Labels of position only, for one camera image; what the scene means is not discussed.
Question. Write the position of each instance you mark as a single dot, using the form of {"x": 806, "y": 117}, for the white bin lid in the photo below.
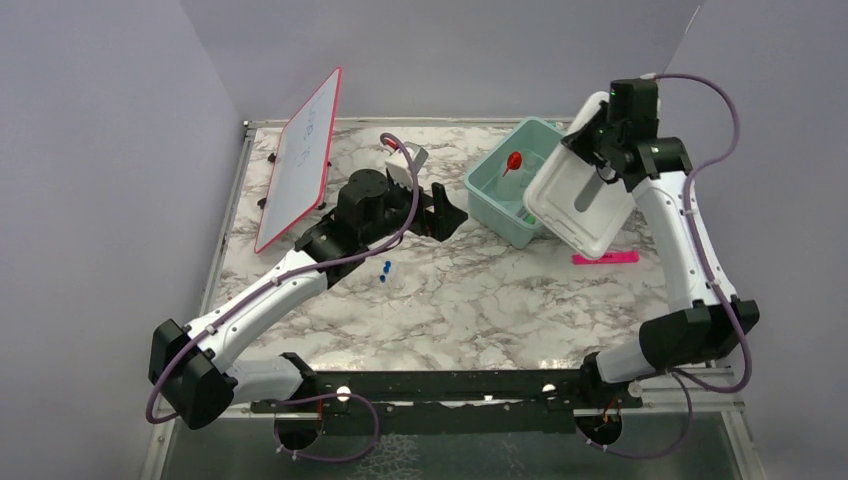
{"x": 570, "y": 199}

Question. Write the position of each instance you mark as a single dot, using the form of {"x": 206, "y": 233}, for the red pipette in bin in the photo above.
{"x": 513, "y": 163}

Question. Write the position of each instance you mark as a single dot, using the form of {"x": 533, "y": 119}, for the pink label strip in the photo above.
{"x": 620, "y": 257}

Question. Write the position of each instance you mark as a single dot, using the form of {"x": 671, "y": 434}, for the pink framed whiteboard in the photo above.
{"x": 299, "y": 173}

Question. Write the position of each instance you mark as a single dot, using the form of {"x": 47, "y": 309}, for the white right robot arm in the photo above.
{"x": 706, "y": 319}

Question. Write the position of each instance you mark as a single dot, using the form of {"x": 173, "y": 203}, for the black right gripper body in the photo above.
{"x": 596, "y": 138}

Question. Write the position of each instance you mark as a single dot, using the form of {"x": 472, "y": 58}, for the teal plastic bin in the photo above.
{"x": 496, "y": 201}

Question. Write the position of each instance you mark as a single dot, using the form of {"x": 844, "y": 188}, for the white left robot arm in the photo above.
{"x": 196, "y": 367}

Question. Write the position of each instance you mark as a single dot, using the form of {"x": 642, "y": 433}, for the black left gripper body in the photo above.
{"x": 426, "y": 222}

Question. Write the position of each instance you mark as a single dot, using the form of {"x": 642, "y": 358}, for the aluminium frame rail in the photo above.
{"x": 655, "y": 395}

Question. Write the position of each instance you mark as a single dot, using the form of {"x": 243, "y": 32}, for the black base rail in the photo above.
{"x": 358, "y": 403}

